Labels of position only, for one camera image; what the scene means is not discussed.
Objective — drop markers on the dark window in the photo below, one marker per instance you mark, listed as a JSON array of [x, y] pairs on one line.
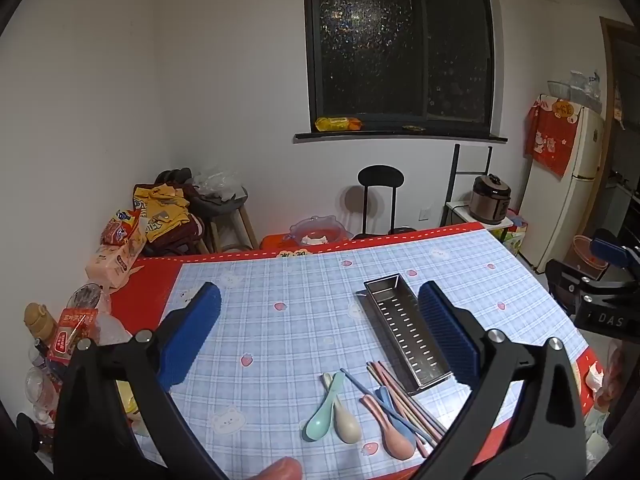
[[400, 45]]

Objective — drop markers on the person's left hand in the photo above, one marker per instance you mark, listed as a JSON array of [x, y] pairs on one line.
[[280, 470]]

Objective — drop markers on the wooden door frame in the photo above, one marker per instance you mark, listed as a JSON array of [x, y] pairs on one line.
[[607, 60]]

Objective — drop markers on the clear plastic bag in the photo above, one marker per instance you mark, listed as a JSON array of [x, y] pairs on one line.
[[217, 182]]

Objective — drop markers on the crumpled clear plastic wrap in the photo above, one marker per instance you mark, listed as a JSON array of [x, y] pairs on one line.
[[112, 327]]

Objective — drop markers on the black windowsill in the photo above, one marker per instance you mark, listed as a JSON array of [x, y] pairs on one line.
[[400, 136]]

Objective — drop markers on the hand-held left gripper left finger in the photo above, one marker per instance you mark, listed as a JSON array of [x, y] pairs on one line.
[[192, 335]]

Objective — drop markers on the black metal rack frame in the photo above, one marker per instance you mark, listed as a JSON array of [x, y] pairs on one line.
[[455, 175]]

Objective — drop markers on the pale pink snack packet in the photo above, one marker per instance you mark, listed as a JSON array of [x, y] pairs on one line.
[[112, 265]]

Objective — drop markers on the perforated steel utensil tray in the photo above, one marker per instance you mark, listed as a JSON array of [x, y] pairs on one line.
[[400, 325]]

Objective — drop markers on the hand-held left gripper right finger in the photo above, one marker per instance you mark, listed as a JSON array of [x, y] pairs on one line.
[[447, 332]]

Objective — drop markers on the white side table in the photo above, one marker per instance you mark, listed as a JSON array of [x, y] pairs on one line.
[[457, 210]]

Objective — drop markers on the yellow and maroon clothes pile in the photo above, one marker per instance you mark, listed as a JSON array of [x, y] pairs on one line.
[[165, 215]]

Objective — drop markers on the black round-back chair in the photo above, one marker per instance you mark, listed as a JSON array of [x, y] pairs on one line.
[[380, 177]]

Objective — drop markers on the colourful cardboard box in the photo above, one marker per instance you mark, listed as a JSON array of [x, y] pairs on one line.
[[515, 237]]

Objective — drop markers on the brown rice cooker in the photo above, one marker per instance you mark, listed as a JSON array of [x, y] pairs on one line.
[[490, 200]]

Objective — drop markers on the cream refrigerator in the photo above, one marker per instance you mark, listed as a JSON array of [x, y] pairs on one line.
[[575, 200]]

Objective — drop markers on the clear plastic bowl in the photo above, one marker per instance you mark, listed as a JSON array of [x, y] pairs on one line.
[[320, 227]]

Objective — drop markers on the wooden stool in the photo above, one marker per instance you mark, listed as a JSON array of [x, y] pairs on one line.
[[247, 225]]

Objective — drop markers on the red printed cloth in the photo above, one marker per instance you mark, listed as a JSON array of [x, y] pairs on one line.
[[550, 140]]

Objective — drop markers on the red snack packet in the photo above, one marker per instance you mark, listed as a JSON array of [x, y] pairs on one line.
[[72, 335]]

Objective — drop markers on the beige spoon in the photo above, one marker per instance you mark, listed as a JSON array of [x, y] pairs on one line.
[[347, 427]]

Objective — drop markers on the blue spoon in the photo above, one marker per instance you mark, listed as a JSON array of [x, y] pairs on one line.
[[406, 427]]

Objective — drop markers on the teal spoon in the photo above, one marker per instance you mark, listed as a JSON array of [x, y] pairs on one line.
[[317, 422]]

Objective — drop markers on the yellow snack packet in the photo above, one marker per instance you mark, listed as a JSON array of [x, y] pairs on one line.
[[337, 124]]

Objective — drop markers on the pink spoon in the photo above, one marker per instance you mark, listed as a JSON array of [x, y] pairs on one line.
[[397, 442]]

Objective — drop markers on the orange red box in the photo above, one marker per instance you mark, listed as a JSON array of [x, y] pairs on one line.
[[275, 241]]

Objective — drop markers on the beige chopstick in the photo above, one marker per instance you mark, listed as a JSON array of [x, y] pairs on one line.
[[407, 385], [394, 385]]

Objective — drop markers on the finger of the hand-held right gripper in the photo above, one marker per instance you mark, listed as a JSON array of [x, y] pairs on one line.
[[611, 252], [565, 280]]

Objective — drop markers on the brown drink bottle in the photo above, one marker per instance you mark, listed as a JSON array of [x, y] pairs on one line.
[[40, 322]]

